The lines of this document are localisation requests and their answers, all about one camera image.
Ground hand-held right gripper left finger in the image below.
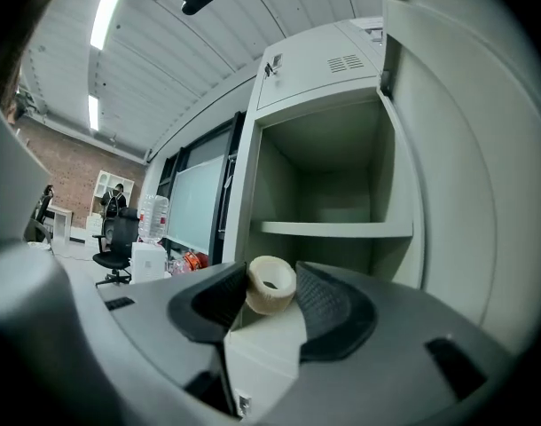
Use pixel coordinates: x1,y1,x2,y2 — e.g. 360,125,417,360
96,261,249,417

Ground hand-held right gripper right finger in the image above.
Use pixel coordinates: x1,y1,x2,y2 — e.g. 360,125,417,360
256,260,520,426

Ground white tape roll item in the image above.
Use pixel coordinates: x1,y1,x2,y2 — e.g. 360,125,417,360
245,255,297,316

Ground grey metal locker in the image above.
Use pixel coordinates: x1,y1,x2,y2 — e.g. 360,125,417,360
221,0,541,419

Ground white water dispenser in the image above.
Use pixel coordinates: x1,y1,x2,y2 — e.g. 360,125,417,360
129,241,169,284

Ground orange round object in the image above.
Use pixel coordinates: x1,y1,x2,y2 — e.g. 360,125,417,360
183,250,209,272

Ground black office chair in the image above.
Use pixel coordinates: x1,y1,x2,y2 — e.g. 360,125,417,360
91,208,141,286

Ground large clear water bottle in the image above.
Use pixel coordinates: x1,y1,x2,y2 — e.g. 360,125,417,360
137,193,170,245

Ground frosted glass panel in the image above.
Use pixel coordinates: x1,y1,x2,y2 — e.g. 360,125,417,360
165,154,225,255

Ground white desk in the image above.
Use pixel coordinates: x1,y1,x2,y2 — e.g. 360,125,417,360
47,205,74,244

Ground white shelf cabinet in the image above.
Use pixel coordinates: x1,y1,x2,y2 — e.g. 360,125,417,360
84,170,137,248

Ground grey mesh office chair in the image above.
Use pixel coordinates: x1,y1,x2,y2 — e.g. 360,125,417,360
23,184,55,244

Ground long ceiling light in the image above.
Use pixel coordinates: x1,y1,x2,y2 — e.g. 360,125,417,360
90,0,124,51
87,94,100,131

